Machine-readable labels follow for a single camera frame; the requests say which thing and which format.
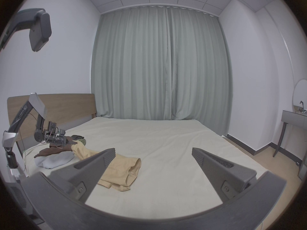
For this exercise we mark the grey dressing table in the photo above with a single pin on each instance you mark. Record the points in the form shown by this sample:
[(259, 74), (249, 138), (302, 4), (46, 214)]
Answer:
[(292, 118)]

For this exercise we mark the beige shorts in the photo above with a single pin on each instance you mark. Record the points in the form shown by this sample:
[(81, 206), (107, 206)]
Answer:
[(120, 169)]

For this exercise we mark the pale green curtain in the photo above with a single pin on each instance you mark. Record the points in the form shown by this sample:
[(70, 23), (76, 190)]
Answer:
[(132, 63), (199, 68)]

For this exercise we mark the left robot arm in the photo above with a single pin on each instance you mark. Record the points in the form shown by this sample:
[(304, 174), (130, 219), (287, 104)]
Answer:
[(38, 104)]

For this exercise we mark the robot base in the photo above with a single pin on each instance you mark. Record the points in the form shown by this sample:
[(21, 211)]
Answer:
[(18, 195)]

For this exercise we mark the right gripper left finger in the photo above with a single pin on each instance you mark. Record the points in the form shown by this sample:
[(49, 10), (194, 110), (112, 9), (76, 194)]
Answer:
[(88, 171)]

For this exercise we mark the black garment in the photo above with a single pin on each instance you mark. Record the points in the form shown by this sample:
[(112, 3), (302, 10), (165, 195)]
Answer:
[(75, 137)]

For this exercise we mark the round mirror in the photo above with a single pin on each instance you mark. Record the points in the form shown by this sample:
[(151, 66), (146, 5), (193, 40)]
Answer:
[(301, 94)]

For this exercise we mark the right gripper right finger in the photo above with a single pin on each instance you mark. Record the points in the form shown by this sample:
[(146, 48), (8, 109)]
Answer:
[(223, 174)]

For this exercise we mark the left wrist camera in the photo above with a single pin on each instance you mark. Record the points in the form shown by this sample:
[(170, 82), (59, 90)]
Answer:
[(61, 132)]

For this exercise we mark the green garment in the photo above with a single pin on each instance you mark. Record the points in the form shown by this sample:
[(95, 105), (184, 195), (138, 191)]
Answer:
[(82, 140)]

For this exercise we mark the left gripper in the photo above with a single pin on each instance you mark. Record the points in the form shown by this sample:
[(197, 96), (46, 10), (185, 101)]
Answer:
[(60, 141)]

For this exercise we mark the white garment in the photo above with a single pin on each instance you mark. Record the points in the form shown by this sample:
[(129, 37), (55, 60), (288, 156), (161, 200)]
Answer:
[(52, 162)]

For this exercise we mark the bed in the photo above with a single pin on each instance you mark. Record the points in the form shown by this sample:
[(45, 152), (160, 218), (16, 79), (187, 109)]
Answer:
[(168, 140)]

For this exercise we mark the brown garment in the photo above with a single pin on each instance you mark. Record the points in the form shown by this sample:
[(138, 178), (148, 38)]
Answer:
[(48, 152)]

